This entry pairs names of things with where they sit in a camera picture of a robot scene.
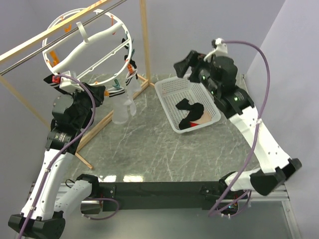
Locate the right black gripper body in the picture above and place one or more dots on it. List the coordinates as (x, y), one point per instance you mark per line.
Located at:
(195, 60)

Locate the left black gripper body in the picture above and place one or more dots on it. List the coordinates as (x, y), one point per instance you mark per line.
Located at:
(83, 101)

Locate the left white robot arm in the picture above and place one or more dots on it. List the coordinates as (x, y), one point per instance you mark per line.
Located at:
(43, 216)

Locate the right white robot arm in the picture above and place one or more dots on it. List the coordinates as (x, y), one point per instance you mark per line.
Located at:
(218, 76)

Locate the white striped hanging sock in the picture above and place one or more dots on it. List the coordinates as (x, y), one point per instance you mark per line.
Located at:
(120, 102)

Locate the white plastic mesh basket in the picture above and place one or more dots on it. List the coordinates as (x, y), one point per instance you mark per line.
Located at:
(172, 90)

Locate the black striped sock at left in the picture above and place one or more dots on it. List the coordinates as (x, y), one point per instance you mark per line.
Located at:
(53, 84)

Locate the black beige red sock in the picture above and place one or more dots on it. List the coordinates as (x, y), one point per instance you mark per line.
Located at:
(196, 115)

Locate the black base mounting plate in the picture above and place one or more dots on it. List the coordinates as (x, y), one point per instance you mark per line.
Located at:
(163, 195)

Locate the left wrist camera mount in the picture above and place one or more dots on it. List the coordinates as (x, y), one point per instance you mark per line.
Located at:
(67, 85)

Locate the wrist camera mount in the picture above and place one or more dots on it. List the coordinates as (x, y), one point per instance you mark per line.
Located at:
(219, 48)
(67, 85)

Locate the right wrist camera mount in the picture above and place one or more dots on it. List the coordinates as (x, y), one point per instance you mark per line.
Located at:
(219, 48)

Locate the wooden rack frame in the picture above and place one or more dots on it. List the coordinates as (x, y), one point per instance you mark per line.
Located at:
(61, 22)

